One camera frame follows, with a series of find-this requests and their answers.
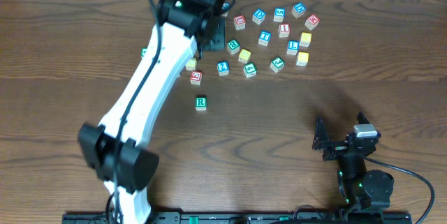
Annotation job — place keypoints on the yellow block near B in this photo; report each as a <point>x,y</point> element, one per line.
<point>244,56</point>

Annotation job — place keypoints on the green B letter block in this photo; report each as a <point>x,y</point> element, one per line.
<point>233,46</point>

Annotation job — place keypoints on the yellow right upper block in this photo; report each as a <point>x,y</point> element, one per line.
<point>305,39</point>

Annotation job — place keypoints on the red U block upper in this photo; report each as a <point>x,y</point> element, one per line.
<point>239,22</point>

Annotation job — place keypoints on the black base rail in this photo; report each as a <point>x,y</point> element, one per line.
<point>304,214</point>

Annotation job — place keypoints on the green V letter block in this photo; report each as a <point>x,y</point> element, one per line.
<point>143,52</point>

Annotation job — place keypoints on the green J letter block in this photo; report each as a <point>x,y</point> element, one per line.
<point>277,64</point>

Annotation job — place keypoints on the yellow C letter block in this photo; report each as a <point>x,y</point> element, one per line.
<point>191,64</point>

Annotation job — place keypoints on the blue T letter block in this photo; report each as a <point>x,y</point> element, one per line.
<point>264,38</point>

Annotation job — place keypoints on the blue 2 number block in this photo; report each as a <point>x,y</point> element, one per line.
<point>223,68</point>

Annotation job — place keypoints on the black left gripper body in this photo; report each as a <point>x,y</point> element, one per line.
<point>216,38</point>

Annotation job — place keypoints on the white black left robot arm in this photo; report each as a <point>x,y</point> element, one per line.
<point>116,147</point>

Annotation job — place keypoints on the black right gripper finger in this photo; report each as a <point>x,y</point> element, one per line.
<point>321,139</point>
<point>362,119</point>

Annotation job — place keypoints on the red I letter block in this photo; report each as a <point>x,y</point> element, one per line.
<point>284,30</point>

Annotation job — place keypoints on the red M letter block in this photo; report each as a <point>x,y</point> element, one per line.
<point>312,22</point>

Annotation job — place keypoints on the blue D letter block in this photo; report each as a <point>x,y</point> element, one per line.
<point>258,16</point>

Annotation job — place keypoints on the blue top letter block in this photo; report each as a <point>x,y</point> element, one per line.
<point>225,8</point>

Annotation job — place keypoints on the blue 5 number block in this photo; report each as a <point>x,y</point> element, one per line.
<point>279,14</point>

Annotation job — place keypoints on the yellow right lower block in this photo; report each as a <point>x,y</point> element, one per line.
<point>302,58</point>

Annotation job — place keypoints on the green R letter block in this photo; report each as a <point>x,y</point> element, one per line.
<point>201,103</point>

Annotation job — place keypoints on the blue L letter block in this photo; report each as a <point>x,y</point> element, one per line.
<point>292,47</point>

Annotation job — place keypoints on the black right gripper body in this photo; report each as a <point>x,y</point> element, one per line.
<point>337,148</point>

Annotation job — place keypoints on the green 4 number block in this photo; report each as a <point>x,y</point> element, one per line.
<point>249,70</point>

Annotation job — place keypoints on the red E letter block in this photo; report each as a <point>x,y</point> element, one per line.
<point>196,77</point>

